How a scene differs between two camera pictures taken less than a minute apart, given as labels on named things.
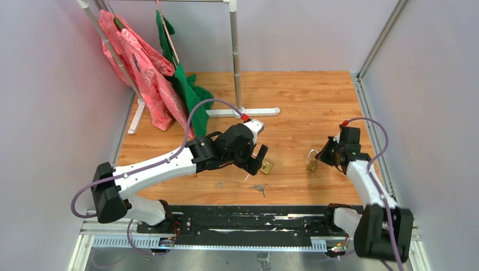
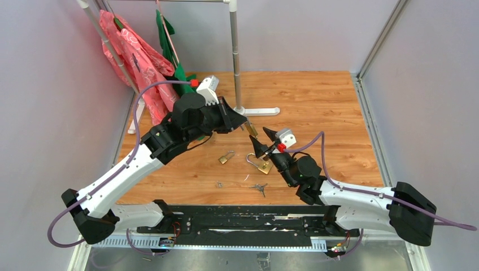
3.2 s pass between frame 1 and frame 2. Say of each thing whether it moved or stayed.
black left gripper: moved
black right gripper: moved
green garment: stayed
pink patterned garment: stayed
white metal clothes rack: stayed
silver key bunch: stayed
